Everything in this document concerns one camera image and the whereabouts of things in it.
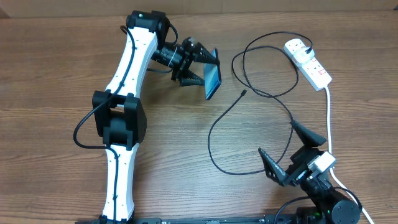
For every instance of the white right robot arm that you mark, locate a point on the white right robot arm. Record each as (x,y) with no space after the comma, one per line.
(330,205)

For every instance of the black Galaxy smartphone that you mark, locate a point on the black Galaxy smartphone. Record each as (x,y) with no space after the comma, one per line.
(212,78)

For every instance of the white power strip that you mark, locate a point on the white power strip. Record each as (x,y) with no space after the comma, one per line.
(313,71)

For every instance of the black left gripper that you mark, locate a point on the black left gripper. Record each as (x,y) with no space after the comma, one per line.
(181,71)

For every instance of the white charger adapter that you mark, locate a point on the white charger adapter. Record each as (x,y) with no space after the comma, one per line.
(304,55)

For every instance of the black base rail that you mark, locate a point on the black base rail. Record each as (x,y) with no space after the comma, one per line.
(268,219)

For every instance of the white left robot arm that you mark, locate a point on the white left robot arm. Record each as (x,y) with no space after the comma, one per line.
(119,115)

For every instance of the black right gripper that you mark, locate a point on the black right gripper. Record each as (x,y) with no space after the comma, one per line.
(301,157)

